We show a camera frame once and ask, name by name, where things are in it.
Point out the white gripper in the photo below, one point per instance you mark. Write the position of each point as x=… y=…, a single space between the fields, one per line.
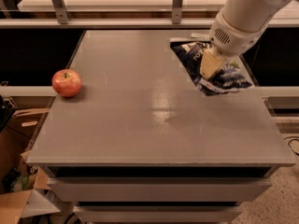
x=234 y=41

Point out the blue Kettle chip bag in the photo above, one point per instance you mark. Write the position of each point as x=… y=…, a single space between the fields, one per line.
x=228 y=78

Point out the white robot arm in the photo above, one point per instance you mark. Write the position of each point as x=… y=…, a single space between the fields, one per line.
x=251 y=14

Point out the green chip bag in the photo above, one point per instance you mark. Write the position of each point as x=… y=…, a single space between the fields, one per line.
x=200 y=36

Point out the red apple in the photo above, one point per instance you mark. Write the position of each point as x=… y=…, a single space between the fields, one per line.
x=67 y=82

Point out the grey drawer cabinet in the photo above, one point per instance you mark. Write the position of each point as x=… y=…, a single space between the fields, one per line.
x=140 y=144

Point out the brown cardboard box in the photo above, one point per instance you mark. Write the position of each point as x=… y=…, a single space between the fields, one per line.
x=24 y=193

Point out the metal shelf frame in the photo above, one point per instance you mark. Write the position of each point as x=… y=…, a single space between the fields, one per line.
x=109 y=14

